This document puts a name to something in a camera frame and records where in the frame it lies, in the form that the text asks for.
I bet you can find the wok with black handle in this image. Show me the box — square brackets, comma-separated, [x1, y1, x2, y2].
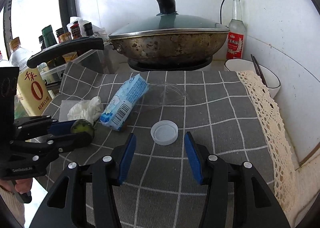
[27, 27, 229, 68]

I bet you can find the red-cap sauce bottle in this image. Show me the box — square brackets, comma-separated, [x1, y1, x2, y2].
[70, 23, 82, 39]

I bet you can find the black-cap sauce bottle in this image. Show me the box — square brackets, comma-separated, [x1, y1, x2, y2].
[83, 22, 94, 36]

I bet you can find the cream knit sleeve forearm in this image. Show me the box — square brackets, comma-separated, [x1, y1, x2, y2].
[0, 187, 25, 227]

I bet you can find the clear plastic condiment tray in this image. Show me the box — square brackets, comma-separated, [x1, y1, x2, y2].
[41, 48, 111, 84]

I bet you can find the white bottle cap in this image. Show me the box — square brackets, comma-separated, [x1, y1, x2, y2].
[150, 120, 178, 146]

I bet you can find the dark chopsticks pair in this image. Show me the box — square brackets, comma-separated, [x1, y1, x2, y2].
[251, 54, 267, 86]

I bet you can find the red-label glass liquor bottle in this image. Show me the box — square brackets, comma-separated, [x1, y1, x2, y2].
[226, 0, 246, 60]

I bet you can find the green cucumber end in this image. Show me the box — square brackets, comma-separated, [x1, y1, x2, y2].
[71, 119, 95, 141]

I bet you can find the green-cap sauce bottle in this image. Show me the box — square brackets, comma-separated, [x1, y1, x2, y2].
[42, 25, 65, 69]

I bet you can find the grey checked lace cloth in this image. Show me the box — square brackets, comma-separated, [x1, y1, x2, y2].
[38, 71, 296, 227]

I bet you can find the person's left hand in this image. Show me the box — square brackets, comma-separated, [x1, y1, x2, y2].
[1, 178, 33, 194]

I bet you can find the white ceramic bowl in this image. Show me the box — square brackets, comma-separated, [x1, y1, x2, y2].
[223, 58, 282, 100]

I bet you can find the yellow-label oil bottle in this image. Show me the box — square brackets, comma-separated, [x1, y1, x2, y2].
[9, 37, 52, 116]

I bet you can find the clear plastic lid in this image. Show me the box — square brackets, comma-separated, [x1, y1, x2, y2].
[135, 82, 191, 112]

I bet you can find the glass wok lid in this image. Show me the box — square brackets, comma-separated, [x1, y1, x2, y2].
[109, 0, 229, 39]

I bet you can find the crumpled white tissue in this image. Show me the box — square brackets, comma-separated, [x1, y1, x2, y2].
[67, 96, 104, 124]

